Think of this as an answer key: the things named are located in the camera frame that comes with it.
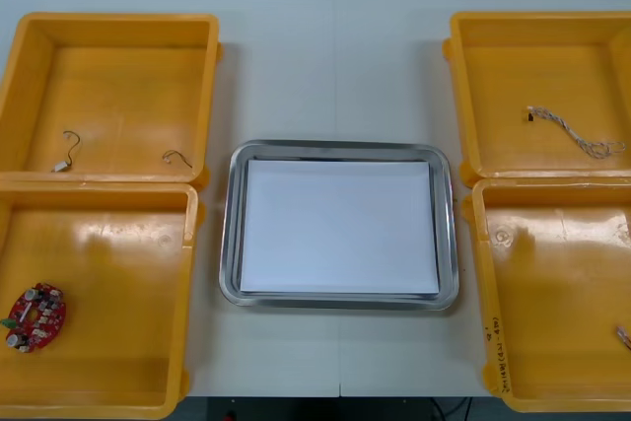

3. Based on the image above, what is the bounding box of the steel tray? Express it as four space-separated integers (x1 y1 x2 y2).
218 138 460 313

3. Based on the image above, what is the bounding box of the short harness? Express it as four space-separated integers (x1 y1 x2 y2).
162 149 194 172
50 129 83 175

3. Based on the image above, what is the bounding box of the twisted white wire harness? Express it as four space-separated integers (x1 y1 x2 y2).
523 104 627 160

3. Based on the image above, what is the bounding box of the round red circuit board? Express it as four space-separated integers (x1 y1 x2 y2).
0 281 68 355

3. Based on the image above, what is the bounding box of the red-yellow wire harness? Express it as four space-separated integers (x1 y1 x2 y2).
614 213 631 349

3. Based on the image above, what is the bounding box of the white paper sheet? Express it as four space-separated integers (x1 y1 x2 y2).
240 158 441 297

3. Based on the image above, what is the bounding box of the yellow-orange plastic bin with handwriting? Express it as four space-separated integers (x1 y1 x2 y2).
460 176 631 415

